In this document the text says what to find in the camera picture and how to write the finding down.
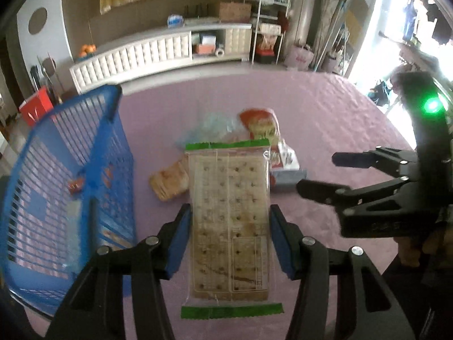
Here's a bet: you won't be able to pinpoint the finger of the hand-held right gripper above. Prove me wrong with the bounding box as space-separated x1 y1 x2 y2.
332 146 422 178
295 175 420 217

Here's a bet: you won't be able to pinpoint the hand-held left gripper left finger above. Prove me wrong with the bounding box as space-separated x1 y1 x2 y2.
44 203 193 340

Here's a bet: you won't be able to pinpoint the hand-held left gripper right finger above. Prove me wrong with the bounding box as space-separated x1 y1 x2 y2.
269 203 416 340

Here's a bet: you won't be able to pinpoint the red packet white label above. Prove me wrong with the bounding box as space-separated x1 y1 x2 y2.
269 142 300 172

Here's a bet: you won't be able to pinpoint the long cracker packet green ends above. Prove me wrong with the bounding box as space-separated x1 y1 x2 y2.
180 141 285 321

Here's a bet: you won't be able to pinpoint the square cracker packet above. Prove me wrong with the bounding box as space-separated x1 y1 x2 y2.
149 156 192 202

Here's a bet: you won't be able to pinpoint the red yellow snack packet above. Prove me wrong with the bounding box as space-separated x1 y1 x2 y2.
238 108 280 143

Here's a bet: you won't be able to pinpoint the clear light blue packet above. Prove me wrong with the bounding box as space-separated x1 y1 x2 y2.
173 111 245 149

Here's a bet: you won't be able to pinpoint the blue plastic basket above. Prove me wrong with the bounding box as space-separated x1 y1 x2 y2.
0 84 137 317

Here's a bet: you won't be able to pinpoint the person's right hand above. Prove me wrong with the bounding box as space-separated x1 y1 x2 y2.
396 227 453 268

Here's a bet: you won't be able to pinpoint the pink bag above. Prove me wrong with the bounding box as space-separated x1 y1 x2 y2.
283 44 315 71

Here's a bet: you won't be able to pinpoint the ironing board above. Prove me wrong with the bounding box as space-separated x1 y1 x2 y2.
340 0 377 78

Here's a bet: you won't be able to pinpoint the rolled patterned mattress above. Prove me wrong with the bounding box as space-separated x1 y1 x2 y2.
311 0 354 71

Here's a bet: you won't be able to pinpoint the cylindrical standing air conditioner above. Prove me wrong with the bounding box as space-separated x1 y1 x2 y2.
290 0 321 46

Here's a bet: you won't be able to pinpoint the white metal rack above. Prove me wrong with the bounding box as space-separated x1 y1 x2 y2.
244 0 294 65

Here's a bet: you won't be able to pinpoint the orange box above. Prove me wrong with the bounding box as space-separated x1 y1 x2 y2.
193 33 216 55

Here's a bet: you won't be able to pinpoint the white TV cabinet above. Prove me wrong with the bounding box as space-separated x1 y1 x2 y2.
69 23 253 94

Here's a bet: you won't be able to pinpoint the red gift bag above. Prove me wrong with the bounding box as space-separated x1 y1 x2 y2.
18 86 54 126

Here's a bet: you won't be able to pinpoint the cardboard box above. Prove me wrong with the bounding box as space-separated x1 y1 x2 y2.
219 2 252 22

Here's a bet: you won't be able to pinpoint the broom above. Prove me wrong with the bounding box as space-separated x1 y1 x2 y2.
30 55 64 103

